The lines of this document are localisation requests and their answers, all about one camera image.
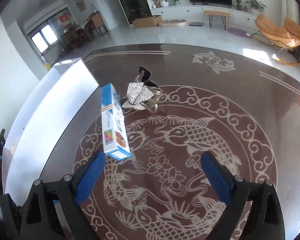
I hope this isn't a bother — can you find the silver patterned pouch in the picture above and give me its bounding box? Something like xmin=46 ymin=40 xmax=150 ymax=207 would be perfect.
xmin=122 ymin=66 xmax=163 ymax=113

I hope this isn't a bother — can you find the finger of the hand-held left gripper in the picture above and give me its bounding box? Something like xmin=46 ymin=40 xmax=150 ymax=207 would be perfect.
xmin=0 ymin=194 xmax=22 ymax=240

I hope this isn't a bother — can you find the brown cardboard box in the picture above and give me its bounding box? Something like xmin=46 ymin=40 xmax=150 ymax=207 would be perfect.
xmin=132 ymin=15 xmax=163 ymax=29

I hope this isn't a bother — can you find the wooden bench with metal legs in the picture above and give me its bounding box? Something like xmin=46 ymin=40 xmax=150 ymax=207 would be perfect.
xmin=204 ymin=10 xmax=232 ymax=29

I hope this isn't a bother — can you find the dark glass display cabinet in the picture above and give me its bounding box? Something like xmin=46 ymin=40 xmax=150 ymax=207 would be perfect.
xmin=111 ymin=0 xmax=152 ymax=25

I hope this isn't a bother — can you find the red window poster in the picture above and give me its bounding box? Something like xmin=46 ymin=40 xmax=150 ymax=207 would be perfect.
xmin=59 ymin=14 xmax=72 ymax=27

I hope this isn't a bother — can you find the blue and white medicine box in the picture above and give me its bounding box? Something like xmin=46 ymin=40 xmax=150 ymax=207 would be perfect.
xmin=101 ymin=82 xmax=131 ymax=161

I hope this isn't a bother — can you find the large leafy potted plant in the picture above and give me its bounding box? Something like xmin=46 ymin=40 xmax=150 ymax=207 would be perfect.
xmin=244 ymin=0 xmax=267 ymax=14

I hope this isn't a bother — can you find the wooden sideboard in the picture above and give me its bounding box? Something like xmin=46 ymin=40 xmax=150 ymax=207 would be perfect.
xmin=90 ymin=11 xmax=109 ymax=37

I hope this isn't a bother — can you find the purple floor mat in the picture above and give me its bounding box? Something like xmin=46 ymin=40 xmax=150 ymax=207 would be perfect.
xmin=227 ymin=28 xmax=252 ymax=37

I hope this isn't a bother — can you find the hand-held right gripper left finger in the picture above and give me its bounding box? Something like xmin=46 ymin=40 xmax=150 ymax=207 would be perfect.
xmin=20 ymin=151 xmax=106 ymax=240

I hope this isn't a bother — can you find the brown patterned desktop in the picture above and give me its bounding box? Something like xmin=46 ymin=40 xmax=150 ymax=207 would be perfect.
xmin=40 ymin=43 xmax=300 ymax=240

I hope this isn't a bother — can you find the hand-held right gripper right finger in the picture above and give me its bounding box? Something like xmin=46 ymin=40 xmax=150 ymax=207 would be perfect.
xmin=200 ymin=151 xmax=285 ymax=240

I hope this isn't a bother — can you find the beige oval floor mat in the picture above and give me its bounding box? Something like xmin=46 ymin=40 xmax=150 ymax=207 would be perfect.
xmin=158 ymin=19 xmax=188 ymax=27

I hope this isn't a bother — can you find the wooden dining table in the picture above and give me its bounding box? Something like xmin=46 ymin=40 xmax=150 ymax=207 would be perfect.
xmin=75 ymin=21 xmax=93 ymax=40

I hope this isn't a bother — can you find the white cardboard box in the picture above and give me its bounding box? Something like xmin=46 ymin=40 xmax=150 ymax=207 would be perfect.
xmin=1 ymin=57 xmax=100 ymax=220

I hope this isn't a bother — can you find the orange lounge chair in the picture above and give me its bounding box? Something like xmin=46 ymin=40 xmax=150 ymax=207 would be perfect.
xmin=251 ymin=14 xmax=300 ymax=65

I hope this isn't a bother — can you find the white television cabinet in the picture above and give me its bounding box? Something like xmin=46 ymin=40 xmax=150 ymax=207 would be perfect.
xmin=150 ymin=5 xmax=260 ymax=27

